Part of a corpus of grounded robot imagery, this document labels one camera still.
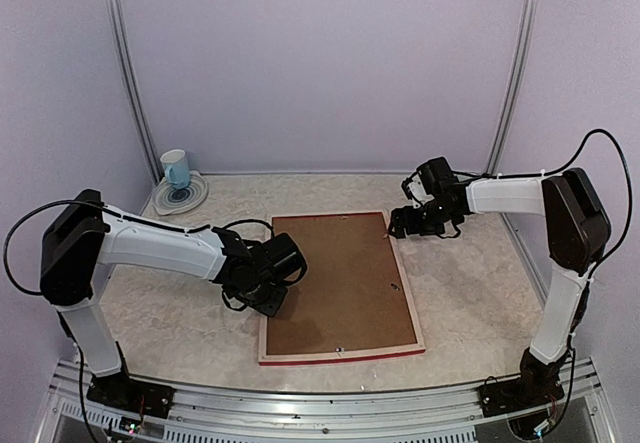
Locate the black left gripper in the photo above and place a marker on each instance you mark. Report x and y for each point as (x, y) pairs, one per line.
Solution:
(268, 309)

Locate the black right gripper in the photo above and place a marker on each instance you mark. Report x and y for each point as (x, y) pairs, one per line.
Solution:
(412, 225)

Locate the brown backing board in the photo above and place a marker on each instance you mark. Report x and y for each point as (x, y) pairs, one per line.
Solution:
(345, 283)

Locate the red wooden picture frame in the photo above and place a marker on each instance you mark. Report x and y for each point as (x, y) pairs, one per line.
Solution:
(345, 355)

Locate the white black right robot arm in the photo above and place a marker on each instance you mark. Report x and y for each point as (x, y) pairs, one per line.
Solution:
(577, 230)

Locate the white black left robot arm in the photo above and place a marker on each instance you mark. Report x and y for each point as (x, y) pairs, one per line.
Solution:
(89, 233)

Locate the white blue swirl plate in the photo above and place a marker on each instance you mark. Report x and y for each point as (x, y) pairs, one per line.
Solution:
(167, 200)

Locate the light blue mug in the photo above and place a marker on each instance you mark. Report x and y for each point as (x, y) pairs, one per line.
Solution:
(176, 168)

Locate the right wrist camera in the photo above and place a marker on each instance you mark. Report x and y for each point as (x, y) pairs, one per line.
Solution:
(414, 191)

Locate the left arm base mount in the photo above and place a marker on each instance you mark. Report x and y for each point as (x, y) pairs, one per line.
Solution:
(122, 392)

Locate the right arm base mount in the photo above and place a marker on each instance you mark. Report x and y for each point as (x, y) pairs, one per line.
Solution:
(537, 384)

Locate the front aluminium rail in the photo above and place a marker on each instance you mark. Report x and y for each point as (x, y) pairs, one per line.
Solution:
(199, 413)

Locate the right aluminium corner post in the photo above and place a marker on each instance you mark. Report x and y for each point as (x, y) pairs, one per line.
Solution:
(516, 75)

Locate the aluminium corner post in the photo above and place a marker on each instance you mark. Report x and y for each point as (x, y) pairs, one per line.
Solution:
(118, 28)
(516, 75)

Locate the left aluminium corner post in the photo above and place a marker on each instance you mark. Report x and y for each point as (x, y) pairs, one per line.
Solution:
(118, 28)

